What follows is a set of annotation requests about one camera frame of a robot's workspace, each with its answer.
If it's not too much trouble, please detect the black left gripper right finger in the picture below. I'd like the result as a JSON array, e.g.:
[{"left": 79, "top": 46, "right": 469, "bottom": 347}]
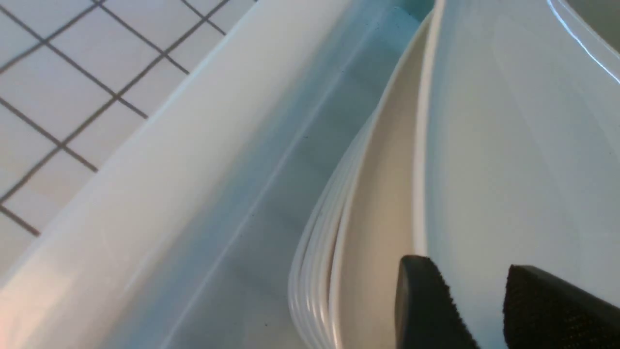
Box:
[{"left": 503, "top": 265, "right": 620, "bottom": 349}]

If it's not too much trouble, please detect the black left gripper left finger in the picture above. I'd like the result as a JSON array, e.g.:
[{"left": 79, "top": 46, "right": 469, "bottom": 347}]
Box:
[{"left": 395, "top": 255, "right": 479, "bottom": 349}]

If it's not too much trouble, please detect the white square rice plate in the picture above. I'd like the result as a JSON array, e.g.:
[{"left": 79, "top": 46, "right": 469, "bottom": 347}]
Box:
[{"left": 414, "top": 0, "right": 620, "bottom": 349}]

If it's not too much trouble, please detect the top stacked white square plate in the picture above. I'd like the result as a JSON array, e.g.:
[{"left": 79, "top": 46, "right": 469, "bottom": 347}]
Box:
[{"left": 328, "top": 13, "right": 434, "bottom": 349}]

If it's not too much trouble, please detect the stack of white square plates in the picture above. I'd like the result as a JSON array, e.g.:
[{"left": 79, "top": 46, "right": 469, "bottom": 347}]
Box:
[{"left": 287, "top": 115, "right": 377, "bottom": 349}]

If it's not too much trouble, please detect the large white plastic tub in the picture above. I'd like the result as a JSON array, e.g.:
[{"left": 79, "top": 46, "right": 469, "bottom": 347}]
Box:
[{"left": 1, "top": 0, "right": 434, "bottom": 349}]

